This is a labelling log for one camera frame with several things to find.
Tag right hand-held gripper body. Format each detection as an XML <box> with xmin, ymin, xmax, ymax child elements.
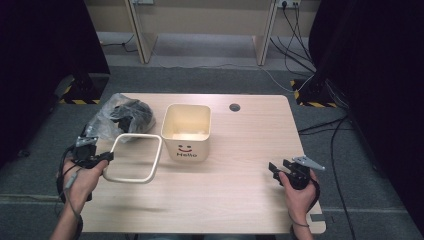
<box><xmin>283</xmin><ymin>155</ymin><xmax>326</xmax><ymax>190</ymax></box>

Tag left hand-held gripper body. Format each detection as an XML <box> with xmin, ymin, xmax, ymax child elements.
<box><xmin>71</xmin><ymin>134</ymin><xmax>101</xmax><ymax>169</ymax></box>

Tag clear plastic bag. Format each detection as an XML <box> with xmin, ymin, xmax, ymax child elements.
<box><xmin>85</xmin><ymin>93</ymin><xmax>157</xmax><ymax>144</ymax></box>

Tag black plastic bag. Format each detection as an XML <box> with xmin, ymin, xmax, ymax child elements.
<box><xmin>109</xmin><ymin>99</ymin><xmax>155</xmax><ymax>133</ymax></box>

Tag white square bin ring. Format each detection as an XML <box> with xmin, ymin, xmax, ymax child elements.
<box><xmin>102</xmin><ymin>133</ymin><xmax>163</xmax><ymax>184</ymax></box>

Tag white bin with smiley face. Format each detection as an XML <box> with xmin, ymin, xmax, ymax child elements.
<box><xmin>160</xmin><ymin>103</ymin><xmax>212</xmax><ymax>163</ymax></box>

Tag person's right hand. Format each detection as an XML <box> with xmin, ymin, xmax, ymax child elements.
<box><xmin>278</xmin><ymin>169</ymin><xmax>318</xmax><ymax>228</ymax></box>

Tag person's left hand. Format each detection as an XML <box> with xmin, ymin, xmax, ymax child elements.
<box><xmin>61</xmin><ymin>159</ymin><xmax>109</xmax><ymax>214</ymax></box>

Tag black stand base hazard tape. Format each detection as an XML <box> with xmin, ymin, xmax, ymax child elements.
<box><xmin>289</xmin><ymin>78</ymin><xmax>339</xmax><ymax>109</ymax></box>
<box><xmin>58</xmin><ymin>73</ymin><xmax>110</xmax><ymax>106</ymax></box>

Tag black curtain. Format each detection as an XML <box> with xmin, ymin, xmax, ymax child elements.
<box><xmin>0</xmin><ymin>0</ymin><xmax>111</xmax><ymax>172</ymax></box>
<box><xmin>308</xmin><ymin>0</ymin><xmax>424</xmax><ymax>236</ymax></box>

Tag beige wooden desk leg panel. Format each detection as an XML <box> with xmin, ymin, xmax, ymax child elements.
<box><xmin>252</xmin><ymin>0</ymin><xmax>279</xmax><ymax>67</ymax></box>
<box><xmin>124</xmin><ymin>0</ymin><xmax>158</xmax><ymax>65</ymax></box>

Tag right hand-held gripper black strap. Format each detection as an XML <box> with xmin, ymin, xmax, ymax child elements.
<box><xmin>308</xmin><ymin>179</ymin><xmax>321</xmax><ymax>215</ymax></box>

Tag black floor cables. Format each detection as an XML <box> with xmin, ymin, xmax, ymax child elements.
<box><xmin>297</xmin><ymin>115</ymin><xmax>357</xmax><ymax>240</ymax></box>

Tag thin wrist cord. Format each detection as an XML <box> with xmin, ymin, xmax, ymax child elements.
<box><xmin>287</xmin><ymin>211</ymin><xmax>311</xmax><ymax>230</ymax></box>

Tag thin black floor cable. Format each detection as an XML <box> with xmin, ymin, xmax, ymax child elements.
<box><xmin>99</xmin><ymin>34</ymin><xmax>138</xmax><ymax>54</ymax></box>

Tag white floor cable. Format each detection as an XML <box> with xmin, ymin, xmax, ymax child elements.
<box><xmin>151</xmin><ymin>49</ymin><xmax>315</xmax><ymax>94</ymax></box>

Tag black cables from wall socket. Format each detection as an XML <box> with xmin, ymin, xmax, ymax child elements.
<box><xmin>269</xmin><ymin>2</ymin><xmax>317</xmax><ymax>75</ymax></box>

